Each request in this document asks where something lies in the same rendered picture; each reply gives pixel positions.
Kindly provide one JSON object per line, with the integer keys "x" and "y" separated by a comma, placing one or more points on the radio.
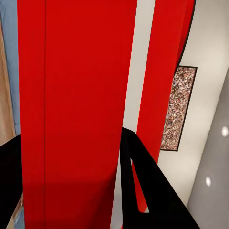
{"x": 88, "y": 68}

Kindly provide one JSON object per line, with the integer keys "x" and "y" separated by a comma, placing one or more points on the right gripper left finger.
{"x": 11, "y": 187}

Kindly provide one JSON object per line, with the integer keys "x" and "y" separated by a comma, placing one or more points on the picture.
{"x": 181, "y": 90}

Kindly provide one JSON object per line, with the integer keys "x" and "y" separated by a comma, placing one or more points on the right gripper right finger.
{"x": 166, "y": 209}

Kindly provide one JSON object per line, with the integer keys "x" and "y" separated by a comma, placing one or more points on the sofa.
{"x": 10, "y": 59}

